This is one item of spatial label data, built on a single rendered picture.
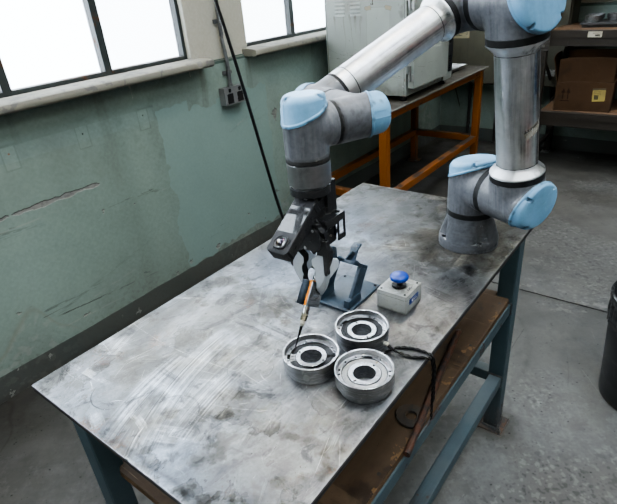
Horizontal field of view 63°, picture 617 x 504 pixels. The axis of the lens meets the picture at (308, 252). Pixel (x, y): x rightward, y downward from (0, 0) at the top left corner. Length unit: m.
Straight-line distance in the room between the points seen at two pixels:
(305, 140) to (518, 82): 0.47
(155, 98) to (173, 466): 1.95
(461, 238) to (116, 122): 1.64
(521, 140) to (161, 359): 0.86
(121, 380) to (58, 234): 1.39
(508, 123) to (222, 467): 0.84
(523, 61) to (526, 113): 0.10
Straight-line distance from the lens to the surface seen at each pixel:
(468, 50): 4.75
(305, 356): 0.98
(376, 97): 0.90
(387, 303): 1.11
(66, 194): 2.36
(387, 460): 1.15
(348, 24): 3.22
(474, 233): 1.33
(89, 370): 1.12
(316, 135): 0.83
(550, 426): 2.06
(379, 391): 0.89
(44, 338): 2.50
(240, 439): 0.88
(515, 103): 1.12
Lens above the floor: 1.44
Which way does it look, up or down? 28 degrees down
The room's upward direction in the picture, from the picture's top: 5 degrees counter-clockwise
